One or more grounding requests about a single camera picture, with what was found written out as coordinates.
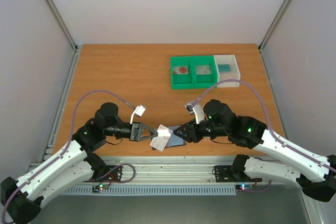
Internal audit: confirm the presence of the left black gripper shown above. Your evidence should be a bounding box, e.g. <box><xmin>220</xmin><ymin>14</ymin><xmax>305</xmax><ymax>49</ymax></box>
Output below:
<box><xmin>105</xmin><ymin>121</ymin><xmax>159</xmax><ymax>142</ymax></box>

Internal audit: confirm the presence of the white card with blossoms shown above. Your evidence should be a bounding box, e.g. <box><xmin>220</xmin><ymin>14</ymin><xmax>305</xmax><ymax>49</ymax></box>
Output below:
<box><xmin>156</xmin><ymin>124</ymin><xmax>172</xmax><ymax>138</ymax></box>

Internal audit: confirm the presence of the white card with pagoda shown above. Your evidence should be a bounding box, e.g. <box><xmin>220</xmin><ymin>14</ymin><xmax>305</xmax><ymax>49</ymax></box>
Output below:
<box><xmin>150</xmin><ymin>136</ymin><xmax>170</xmax><ymax>152</ymax></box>

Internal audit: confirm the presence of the dark blue card holder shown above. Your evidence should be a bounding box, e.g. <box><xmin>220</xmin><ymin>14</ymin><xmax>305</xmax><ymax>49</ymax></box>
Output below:
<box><xmin>166</xmin><ymin>125</ymin><xmax>186</xmax><ymax>148</ymax></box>

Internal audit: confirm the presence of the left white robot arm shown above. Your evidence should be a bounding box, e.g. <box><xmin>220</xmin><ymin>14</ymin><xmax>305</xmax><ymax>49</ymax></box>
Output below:
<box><xmin>1</xmin><ymin>102</ymin><xmax>158</xmax><ymax>223</ymax></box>

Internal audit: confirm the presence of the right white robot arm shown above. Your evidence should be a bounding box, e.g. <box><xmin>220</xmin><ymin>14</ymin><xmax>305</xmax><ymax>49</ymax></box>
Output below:
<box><xmin>174</xmin><ymin>99</ymin><xmax>335</xmax><ymax>202</ymax></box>

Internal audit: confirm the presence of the red patterned card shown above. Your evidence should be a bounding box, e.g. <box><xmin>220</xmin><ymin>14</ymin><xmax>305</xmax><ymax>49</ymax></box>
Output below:
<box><xmin>173</xmin><ymin>66</ymin><xmax>188</xmax><ymax>75</ymax></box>

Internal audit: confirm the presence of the grey card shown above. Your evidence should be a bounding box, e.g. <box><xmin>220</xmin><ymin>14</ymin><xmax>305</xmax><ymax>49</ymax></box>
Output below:
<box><xmin>196</xmin><ymin>65</ymin><xmax>211</xmax><ymax>75</ymax></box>

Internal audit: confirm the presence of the teal card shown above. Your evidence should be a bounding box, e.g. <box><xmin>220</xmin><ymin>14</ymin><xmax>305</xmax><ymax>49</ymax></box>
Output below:
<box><xmin>217</xmin><ymin>64</ymin><xmax>231</xmax><ymax>73</ymax></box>

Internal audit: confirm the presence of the left green bin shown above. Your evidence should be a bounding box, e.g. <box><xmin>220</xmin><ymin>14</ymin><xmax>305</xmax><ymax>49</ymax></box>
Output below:
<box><xmin>170</xmin><ymin>56</ymin><xmax>194</xmax><ymax>90</ymax></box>

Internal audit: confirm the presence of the green bin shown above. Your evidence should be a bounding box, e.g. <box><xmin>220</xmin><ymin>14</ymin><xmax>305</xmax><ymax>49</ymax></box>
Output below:
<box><xmin>192</xmin><ymin>55</ymin><xmax>218</xmax><ymax>89</ymax></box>
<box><xmin>170</xmin><ymin>56</ymin><xmax>194</xmax><ymax>90</ymax></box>

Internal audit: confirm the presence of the middle green bin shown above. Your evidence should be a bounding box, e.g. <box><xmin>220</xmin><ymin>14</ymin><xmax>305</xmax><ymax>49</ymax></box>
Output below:
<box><xmin>192</xmin><ymin>55</ymin><xmax>218</xmax><ymax>89</ymax></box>

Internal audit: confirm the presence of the white bin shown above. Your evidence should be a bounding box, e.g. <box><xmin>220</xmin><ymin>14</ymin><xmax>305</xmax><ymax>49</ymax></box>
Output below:
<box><xmin>214</xmin><ymin>55</ymin><xmax>241</xmax><ymax>82</ymax></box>

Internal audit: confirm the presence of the right circuit board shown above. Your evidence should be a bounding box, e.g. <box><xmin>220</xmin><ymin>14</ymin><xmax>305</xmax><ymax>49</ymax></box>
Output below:
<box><xmin>236</xmin><ymin>184</ymin><xmax>256</xmax><ymax>191</ymax></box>

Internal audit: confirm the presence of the circuit board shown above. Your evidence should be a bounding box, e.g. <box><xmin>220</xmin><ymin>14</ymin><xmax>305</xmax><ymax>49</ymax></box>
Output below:
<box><xmin>91</xmin><ymin>184</ymin><xmax>109</xmax><ymax>194</ymax></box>
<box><xmin>236</xmin><ymin>184</ymin><xmax>256</xmax><ymax>191</ymax></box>

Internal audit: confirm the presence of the left circuit board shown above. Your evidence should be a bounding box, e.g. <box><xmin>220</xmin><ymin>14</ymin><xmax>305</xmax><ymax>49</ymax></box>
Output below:
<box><xmin>91</xmin><ymin>184</ymin><xmax>109</xmax><ymax>194</ymax></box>

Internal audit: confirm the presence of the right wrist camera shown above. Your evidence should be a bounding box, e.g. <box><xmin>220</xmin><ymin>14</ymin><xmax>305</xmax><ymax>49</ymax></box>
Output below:
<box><xmin>185</xmin><ymin>103</ymin><xmax>205</xmax><ymax>124</ymax></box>

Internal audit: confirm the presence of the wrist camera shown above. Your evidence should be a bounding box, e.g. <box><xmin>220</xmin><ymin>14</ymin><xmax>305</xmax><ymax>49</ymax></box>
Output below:
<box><xmin>185</xmin><ymin>103</ymin><xmax>205</xmax><ymax>124</ymax></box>
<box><xmin>130</xmin><ymin>104</ymin><xmax>146</xmax><ymax>124</ymax></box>

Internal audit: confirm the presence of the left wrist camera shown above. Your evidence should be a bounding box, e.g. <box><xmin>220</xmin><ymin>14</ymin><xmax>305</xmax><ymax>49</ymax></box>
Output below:
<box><xmin>130</xmin><ymin>104</ymin><xmax>146</xmax><ymax>124</ymax></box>

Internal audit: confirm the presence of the aluminium front rail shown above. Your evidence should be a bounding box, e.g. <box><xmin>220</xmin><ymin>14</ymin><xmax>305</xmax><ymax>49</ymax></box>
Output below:
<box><xmin>28</xmin><ymin>155</ymin><xmax>313</xmax><ymax>186</ymax></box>

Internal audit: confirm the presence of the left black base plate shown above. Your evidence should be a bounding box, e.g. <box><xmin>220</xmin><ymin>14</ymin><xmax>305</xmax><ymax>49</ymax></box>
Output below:
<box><xmin>87</xmin><ymin>165</ymin><xmax>122</xmax><ymax>183</ymax></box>

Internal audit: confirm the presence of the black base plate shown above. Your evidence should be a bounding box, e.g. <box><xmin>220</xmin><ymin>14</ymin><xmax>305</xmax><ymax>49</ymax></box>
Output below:
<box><xmin>212</xmin><ymin>165</ymin><xmax>262</xmax><ymax>183</ymax></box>
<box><xmin>87</xmin><ymin>165</ymin><xmax>122</xmax><ymax>183</ymax></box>

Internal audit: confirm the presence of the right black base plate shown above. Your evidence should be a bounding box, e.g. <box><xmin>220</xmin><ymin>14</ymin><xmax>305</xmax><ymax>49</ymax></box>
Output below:
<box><xmin>212</xmin><ymin>165</ymin><xmax>262</xmax><ymax>183</ymax></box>

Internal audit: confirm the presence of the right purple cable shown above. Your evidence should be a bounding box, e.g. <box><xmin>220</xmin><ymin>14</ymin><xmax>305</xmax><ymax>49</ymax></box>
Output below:
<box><xmin>193</xmin><ymin>79</ymin><xmax>336</xmax><ymax>168</ymax></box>

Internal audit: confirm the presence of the purple cable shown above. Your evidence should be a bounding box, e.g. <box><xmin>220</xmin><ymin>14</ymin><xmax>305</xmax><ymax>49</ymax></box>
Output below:
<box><xmin>193</xmin><ymin>79</ymin><xmax>336</xmax><ymax>168</ymax></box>
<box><xmin>3</xmin><ymin>90</ymin><xmax>137</xmax><ymax>224</ymax></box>

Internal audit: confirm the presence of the grey slotted cable duct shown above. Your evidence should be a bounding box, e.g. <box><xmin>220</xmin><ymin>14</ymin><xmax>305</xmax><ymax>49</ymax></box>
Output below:
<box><xmin>64</xmin><ymin>185</ymin><xmax>236</xmax><ymax>197</ymax></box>

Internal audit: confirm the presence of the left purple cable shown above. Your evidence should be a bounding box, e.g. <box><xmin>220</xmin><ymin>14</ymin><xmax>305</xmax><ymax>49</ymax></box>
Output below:
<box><xmin>3</xmin><ymin>90</ymin><xmax>137</xmax><ymax>224</ymax></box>

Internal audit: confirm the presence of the right aluminium frame post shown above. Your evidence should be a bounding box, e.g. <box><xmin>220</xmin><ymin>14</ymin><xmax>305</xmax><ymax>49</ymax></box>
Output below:
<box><xmin>258</xmin><ymin>0</ymin><xmax>292</xmax><ymax>54</ymax></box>

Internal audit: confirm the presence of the aluminium frame post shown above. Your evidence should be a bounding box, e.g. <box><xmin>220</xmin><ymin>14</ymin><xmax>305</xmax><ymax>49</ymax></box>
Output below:
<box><xmin>45</xmin><ymin>0</ymin><xmax>78</xmax><ymax>52</ymax></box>
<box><xmin>258</xmin><ymin>0</ymin><xmax>292</xmax><ymax>54</ymax></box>

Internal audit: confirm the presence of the left aluminium frame post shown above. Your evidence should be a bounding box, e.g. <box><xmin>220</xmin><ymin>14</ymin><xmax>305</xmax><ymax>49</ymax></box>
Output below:
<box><xmin>45</xmin><ymin>0</ymin><xmax>78</xmax><ymax>52</ymax></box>

